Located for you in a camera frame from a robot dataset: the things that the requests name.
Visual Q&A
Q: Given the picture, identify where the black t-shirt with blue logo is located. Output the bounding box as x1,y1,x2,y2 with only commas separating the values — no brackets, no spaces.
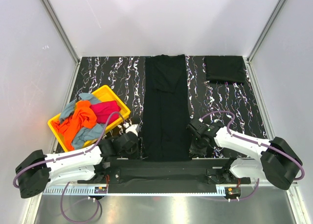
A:
141,55,192,161

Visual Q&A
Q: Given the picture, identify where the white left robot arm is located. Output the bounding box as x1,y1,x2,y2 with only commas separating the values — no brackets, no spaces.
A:
13,132,138,199

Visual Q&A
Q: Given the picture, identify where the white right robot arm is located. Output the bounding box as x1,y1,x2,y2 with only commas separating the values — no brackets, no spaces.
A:
187,119,303,190

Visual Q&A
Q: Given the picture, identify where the light blue grey t-shirt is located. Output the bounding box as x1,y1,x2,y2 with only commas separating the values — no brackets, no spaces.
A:
51,93,103,151

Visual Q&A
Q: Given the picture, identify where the red t-shirt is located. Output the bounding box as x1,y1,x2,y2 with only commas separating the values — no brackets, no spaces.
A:
90,101,121,124

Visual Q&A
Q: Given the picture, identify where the orange t-shirt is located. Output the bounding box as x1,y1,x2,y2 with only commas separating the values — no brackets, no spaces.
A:
51,100,97,151

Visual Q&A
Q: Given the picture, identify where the yellow plastic bin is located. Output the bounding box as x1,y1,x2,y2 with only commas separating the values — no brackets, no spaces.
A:
47,85,131,152

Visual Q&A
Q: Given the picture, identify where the folded black t-shirt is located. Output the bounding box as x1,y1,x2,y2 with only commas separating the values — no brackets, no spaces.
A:
204,56,246,84

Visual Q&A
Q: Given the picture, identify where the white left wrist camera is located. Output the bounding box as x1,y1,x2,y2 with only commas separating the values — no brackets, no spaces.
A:
125,124,140,135

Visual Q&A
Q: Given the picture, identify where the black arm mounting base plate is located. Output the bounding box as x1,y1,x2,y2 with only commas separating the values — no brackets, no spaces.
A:
78,158,250,184

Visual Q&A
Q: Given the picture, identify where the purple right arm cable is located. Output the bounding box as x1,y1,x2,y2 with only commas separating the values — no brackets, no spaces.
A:
199,111,306,202

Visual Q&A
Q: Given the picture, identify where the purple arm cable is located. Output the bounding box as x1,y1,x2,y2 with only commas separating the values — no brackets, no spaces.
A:
199,111,306,202
12,111,129,222

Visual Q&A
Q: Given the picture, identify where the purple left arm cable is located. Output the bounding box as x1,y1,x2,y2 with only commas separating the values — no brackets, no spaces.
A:
12,111,129,222

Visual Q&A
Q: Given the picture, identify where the aluminium frame post left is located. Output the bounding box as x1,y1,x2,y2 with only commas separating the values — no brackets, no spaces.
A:
40,0,80,65

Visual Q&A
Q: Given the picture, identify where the aluminium frame post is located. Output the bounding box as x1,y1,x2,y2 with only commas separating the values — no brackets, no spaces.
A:
40,0,80,65
247,0,288,62

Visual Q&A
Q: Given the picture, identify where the aluminium frame post right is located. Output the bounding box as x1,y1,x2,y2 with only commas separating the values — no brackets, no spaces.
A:
247,0,288,62

